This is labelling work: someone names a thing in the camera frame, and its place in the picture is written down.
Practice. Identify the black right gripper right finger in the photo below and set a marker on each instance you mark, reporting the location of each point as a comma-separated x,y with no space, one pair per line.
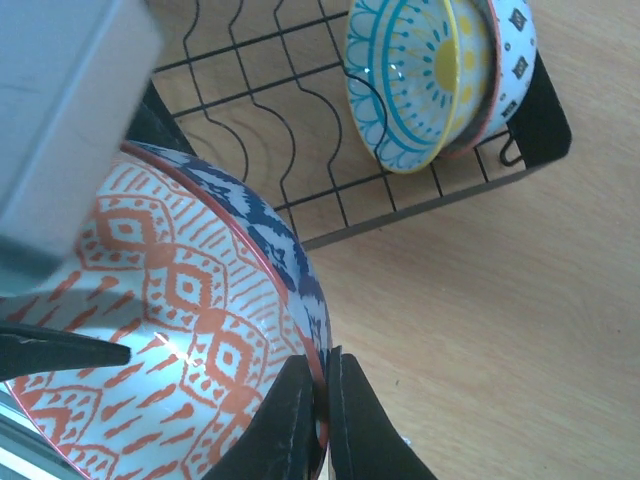
363,443

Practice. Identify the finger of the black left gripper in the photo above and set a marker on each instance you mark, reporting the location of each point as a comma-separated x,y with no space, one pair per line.
27,350

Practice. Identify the black wire dish rack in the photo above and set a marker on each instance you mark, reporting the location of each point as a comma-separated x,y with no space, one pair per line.
258,89

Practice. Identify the orange diamond patterned bowl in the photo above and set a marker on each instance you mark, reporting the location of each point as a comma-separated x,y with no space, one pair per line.
161,268

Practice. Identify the red dot patterned bowl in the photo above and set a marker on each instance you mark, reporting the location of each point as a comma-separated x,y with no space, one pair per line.
513,51

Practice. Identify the yellow blue sun bowl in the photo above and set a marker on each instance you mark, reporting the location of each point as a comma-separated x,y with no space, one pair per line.
417,73

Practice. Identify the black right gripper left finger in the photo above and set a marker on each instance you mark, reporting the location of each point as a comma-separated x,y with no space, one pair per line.
279,440

